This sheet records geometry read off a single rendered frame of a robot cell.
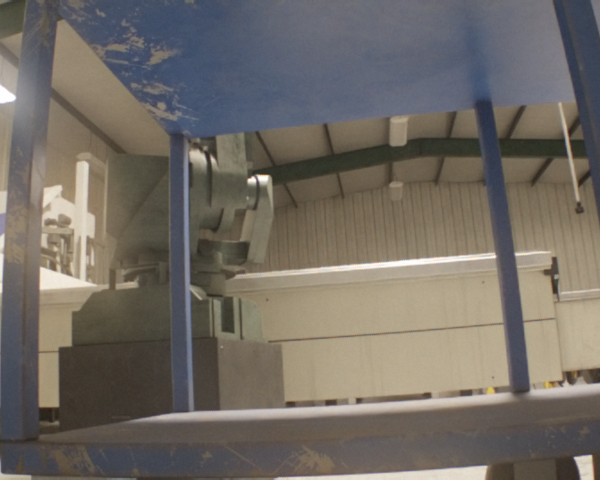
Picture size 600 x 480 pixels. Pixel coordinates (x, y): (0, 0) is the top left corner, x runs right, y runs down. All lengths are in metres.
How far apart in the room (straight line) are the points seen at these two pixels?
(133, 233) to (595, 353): 2.03
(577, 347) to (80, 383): 2.08
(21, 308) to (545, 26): 1.05
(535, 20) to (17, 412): 1.10
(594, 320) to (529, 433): 2.21
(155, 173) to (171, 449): 1.51
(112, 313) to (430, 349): 1.40
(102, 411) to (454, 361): 1.51
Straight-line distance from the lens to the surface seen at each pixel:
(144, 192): 2.12
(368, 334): 2.73
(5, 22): 8.92
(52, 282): 4.56
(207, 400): 1.86
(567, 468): 1.40
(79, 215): 5.61
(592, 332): 2.91
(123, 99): 11.69
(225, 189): 2.12
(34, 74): 0.95
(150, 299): 2.01
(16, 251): 0.86
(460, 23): 1.21
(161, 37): 1.18
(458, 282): 2.77
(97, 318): 2.12
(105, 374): 2.05
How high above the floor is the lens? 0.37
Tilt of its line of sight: 13 degrees up
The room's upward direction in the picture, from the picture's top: 3 degrees counter-clockwise
